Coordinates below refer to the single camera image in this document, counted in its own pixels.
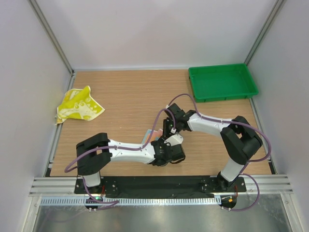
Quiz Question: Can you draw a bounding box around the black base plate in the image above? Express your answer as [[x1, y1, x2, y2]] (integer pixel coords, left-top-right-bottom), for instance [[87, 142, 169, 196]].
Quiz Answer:
[[88, 175, 247, 196]]

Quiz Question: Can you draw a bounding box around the purple cable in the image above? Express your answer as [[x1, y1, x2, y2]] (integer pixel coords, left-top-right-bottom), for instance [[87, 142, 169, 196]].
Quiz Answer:
[[166, 93, 272, 212], [64, 108, 176, 211]]

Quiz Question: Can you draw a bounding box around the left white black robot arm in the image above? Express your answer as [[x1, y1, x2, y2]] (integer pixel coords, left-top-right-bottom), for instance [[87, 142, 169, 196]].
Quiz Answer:
[[76, 133, 182, 193]]

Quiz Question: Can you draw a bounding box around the aluminium frame rail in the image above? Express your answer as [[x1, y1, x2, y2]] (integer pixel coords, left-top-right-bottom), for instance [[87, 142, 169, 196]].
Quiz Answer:
[[29, 174, 293, 196]]

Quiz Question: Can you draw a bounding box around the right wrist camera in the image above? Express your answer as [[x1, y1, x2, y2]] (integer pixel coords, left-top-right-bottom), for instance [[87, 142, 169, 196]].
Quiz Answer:
[[167, 103, 185, 120]]

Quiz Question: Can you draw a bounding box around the slotted cable duct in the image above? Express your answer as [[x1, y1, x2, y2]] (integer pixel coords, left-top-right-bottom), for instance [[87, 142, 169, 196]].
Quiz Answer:
[[40, 195, 221, 206]]

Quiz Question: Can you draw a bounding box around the yellow green patterned towel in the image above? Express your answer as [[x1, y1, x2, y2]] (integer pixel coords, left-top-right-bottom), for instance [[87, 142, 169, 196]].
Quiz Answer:
[[56, 86, 105, 125]]

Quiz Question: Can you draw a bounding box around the blue polka dot towel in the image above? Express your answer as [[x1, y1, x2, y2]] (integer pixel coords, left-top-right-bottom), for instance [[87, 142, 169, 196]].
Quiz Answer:
[[141, 129, 163, 144]]

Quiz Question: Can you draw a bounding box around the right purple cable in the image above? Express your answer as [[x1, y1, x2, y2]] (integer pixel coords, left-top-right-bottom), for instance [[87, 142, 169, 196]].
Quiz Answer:
[[166, 93, 272, 212]]

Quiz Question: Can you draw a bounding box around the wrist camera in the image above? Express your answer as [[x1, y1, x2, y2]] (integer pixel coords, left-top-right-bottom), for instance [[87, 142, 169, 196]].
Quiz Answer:
[[167, 103, 185, 120], [164, 133, 186, 164]]

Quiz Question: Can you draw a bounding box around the green plastic tray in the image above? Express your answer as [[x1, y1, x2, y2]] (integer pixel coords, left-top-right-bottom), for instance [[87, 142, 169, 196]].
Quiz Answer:
[[188, 63, 259, 102]]

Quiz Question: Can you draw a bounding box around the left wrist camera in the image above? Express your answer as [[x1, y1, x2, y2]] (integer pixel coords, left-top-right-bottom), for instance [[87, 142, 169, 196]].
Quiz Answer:
[[164, 133, 186, 164]]

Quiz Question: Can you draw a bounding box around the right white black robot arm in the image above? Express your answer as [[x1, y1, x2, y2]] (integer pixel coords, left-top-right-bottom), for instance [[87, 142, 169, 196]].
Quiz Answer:
[[165, 110, 263, 191]]

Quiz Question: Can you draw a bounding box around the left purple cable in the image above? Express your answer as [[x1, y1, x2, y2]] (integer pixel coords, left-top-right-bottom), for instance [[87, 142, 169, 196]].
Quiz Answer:
[[64, 108, 176, 211]]

